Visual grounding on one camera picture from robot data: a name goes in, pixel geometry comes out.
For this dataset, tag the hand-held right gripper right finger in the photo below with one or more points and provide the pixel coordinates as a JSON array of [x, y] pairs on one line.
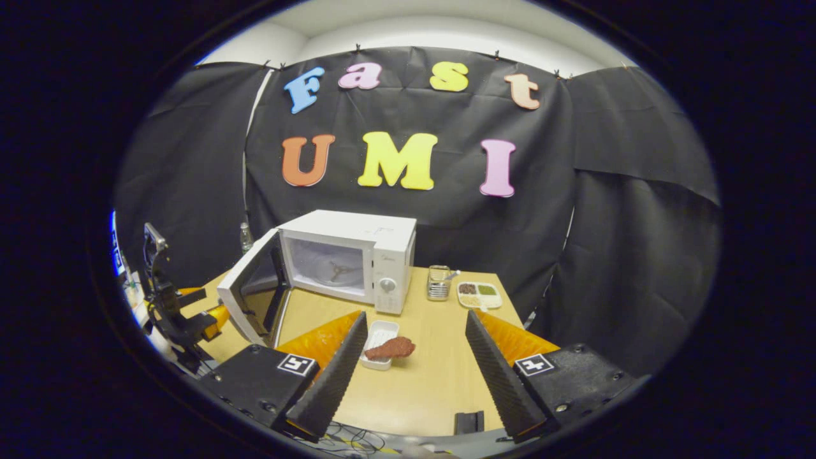
[[503, 382]]

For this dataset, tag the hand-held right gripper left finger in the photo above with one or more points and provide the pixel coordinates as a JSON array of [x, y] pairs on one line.
[[328, 382]]

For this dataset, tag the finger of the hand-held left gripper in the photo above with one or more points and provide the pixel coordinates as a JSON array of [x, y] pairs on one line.
[[217, 322], [191, 296]]

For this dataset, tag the brown meat piece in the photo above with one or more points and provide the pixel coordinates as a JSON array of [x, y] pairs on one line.
[[392, 349]]

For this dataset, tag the white microwave oven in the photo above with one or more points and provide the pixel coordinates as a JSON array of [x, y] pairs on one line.
[[347, 229]]

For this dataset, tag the small black block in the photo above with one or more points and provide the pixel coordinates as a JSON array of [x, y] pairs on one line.
[[469, 423]]

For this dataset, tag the white rectangular dish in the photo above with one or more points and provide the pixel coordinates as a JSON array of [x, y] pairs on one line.
[[381, 331]]

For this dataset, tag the clear plastic water bottle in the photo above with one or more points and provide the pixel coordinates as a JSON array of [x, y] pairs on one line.
[[246, 239]]

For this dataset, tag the white blue edged panel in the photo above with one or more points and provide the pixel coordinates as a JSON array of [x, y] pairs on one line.
[[117, 245]]

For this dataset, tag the divided dish of beans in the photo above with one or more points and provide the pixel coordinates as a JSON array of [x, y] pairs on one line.
[[478, 298]]

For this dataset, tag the black backdrop cloth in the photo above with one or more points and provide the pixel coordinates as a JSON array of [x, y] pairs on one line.
[[510, 229]]

